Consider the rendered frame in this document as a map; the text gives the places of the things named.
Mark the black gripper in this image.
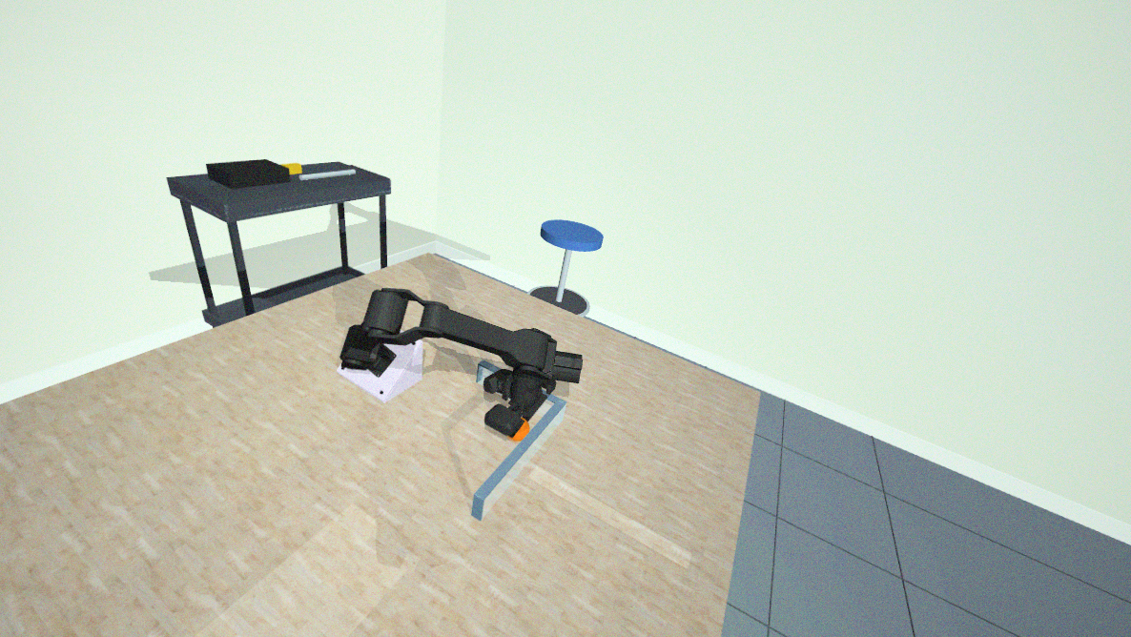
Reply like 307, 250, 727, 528
484, 373, 556, 439

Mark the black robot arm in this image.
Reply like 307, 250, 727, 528
340, 289, 582, 401

